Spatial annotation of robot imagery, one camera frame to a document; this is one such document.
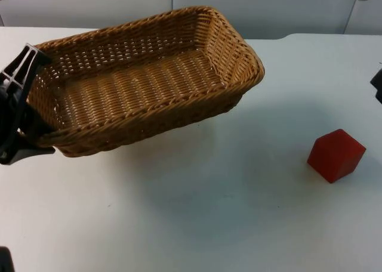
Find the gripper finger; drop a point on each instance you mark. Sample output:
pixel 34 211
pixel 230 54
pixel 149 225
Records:
pixel 377 87

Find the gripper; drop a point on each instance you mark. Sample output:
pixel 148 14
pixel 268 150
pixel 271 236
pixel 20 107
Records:
pixel 15 111

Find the pale brown wicker basket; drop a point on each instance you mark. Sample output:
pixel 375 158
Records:
pixel 143 84

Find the red cube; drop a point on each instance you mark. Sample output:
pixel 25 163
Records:
pixel 335 155

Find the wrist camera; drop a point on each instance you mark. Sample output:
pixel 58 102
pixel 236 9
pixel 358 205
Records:
pixel 5 260

